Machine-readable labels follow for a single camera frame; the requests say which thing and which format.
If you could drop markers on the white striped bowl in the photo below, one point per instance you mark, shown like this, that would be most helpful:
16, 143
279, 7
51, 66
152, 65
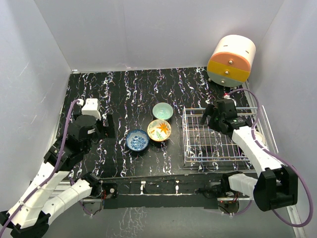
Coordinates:
260, 139

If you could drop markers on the blue patterned bowl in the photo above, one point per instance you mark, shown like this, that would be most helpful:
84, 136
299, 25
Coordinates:
137, 140

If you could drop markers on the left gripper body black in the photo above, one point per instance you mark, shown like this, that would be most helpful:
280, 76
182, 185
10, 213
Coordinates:
100, 128

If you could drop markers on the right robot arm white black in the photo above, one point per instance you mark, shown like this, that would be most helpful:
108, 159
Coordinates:
276, 185

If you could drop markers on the white wire dish rack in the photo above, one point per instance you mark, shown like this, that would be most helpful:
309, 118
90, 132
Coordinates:
203, 145

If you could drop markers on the light green bowl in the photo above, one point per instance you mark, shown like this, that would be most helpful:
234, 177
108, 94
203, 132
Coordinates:
162, 111

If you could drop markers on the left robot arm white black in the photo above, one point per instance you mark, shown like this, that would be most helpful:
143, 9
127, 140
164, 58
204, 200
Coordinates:
33, 213

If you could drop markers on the orange flower bowl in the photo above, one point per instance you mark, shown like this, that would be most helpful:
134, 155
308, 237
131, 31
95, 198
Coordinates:
159, 130

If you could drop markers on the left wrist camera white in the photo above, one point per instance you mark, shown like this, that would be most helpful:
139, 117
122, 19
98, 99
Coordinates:
92, 108

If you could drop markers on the black front mounting bar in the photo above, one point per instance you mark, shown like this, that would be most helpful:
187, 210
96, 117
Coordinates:
168, 194

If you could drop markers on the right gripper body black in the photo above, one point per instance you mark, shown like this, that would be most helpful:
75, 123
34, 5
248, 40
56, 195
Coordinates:
216, 122

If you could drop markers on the round drawer cabinet pastel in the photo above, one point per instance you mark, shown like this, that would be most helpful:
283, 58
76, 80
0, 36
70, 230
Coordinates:
231, 62

